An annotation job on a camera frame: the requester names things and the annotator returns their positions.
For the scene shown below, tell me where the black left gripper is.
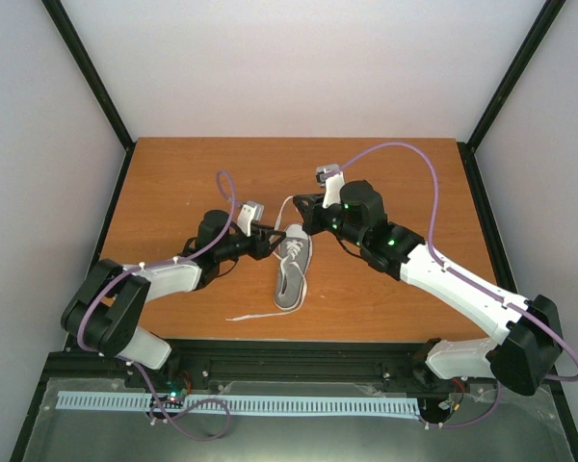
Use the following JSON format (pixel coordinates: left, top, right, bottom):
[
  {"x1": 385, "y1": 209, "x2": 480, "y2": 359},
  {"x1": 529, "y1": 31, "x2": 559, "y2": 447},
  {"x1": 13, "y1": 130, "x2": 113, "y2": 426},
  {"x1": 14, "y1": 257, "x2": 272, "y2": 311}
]
[{"x1": 217, "y1": 223, "x2": 287, "y2": 263}]

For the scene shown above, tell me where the white shoelace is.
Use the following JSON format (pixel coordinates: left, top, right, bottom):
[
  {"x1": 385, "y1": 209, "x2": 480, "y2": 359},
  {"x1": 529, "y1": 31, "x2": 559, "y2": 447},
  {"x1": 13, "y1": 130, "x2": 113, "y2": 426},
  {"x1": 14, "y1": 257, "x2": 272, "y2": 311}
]
[{"x1": 225, "y1": 196, "x2": 310, "y2": 322}]

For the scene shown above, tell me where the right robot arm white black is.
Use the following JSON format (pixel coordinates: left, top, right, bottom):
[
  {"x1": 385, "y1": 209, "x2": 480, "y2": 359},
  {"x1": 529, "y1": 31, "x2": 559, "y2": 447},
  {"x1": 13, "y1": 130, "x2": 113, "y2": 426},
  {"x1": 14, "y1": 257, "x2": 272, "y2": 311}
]
[{"x1": 293, "y1": 180, "x2": 563, "y2": 396}]

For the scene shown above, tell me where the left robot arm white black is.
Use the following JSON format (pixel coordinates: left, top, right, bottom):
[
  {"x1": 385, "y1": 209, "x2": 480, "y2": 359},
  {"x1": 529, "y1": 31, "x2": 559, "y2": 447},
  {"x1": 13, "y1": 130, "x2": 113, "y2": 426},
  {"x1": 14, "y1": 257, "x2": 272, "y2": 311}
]
[{"x1": 61, "y1": 210, "x2": 286, "y2": 388}]

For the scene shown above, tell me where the grey metal front plate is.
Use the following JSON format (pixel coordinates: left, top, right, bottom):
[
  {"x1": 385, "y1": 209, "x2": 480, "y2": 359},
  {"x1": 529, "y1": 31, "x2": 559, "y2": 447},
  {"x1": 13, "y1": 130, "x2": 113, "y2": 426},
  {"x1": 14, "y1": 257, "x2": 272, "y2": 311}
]
[{"x1": 22, "y1": 379, "x2": 573, "y2": 461}]

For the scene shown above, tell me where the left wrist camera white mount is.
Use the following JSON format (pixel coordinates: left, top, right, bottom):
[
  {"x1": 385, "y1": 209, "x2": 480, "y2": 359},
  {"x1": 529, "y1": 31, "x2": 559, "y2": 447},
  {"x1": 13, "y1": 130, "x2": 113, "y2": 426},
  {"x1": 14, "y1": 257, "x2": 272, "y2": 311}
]
[{"x1": 237, "y1": 201, "x2": 265, "y2": 237}]

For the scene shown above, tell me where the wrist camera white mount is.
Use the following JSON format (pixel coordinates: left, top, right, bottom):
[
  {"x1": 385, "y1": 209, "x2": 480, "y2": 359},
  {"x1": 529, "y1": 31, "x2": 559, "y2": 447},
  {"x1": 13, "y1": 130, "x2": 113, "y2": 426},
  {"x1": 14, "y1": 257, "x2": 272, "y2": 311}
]
[
  {"x1": 237, "y1": 201, "x2": 265, "y2": 237},
  {"x1": 315, "y1": 164, "x2": 345, "y2": 209}
]

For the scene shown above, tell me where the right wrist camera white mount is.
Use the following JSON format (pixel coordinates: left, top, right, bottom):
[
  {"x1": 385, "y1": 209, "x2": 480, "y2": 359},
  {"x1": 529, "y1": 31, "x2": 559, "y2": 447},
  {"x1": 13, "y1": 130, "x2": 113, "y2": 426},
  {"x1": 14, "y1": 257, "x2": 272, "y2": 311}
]
[{"x1": 315, "y1": 164, "x2": 345, "y2": 209}]

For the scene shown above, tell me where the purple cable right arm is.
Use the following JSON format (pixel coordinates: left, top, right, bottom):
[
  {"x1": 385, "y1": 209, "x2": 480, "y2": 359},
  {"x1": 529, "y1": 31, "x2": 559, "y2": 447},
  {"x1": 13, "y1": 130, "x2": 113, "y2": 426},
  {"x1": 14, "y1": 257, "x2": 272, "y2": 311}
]
[{"x1": 339, "y1": 141, "x2": 578, "y2": 429}]

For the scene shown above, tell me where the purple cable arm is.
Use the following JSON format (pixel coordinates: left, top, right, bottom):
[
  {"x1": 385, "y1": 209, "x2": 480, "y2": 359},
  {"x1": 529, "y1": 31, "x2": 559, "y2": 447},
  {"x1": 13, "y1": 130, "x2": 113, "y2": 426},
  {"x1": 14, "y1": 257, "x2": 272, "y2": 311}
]
[
  {"x1": 339, "y1": 141, "x2": 578, "y2": 429},
  {"x1": 76, "y1": 168, "x2": 251, "y2": 442}
]

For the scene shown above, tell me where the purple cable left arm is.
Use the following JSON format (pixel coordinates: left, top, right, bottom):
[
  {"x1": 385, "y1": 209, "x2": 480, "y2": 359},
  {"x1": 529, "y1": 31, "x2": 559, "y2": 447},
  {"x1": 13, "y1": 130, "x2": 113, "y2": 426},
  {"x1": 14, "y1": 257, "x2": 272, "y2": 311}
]
[{"x1": 76, "y1": 168, "x2": 251, "y2": 442}]

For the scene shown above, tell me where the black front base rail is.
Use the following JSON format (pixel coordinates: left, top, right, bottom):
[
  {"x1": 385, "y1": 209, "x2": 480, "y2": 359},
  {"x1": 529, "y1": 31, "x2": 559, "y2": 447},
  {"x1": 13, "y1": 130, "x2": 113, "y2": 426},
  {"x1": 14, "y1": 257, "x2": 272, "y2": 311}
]
[{"x1": 41, "y1": 339, "x2": 453, "y2": 397}]

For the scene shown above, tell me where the light blue slotted cable duct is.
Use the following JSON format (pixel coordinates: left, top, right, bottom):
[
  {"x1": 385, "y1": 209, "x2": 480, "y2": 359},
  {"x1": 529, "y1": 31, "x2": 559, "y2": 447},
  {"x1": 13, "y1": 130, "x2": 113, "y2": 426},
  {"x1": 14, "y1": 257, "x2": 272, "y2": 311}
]
[{"x1": 55, "y1": 391, "x2": 420, "y2": 420}]

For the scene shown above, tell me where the black aluminium frame post left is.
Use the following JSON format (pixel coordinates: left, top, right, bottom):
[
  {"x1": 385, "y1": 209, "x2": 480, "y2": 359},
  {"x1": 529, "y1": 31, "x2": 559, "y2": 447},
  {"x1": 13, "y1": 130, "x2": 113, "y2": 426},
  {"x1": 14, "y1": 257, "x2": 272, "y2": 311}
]
[{"x1": 41, "y1": 0, "x2": 137, "y2": 151}]

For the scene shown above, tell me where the black aluminium frame post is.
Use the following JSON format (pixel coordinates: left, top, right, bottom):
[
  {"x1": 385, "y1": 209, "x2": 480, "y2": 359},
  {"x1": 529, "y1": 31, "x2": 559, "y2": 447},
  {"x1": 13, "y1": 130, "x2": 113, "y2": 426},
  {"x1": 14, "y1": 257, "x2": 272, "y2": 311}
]
[
  {"x1": 41, "y1": 0, "x2": 137, "y2": 151},
  {"x1": 465, "y1": 0, "x2": 567, "y2": 151}
]

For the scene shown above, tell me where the black aluminium frame post right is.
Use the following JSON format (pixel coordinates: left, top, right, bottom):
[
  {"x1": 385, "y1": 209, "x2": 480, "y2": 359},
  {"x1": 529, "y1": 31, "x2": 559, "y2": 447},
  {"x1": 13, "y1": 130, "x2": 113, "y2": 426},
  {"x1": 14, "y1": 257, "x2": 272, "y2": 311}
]
[{"x1": 465, "y1": 0, "x2": 567, "y2": 151}]

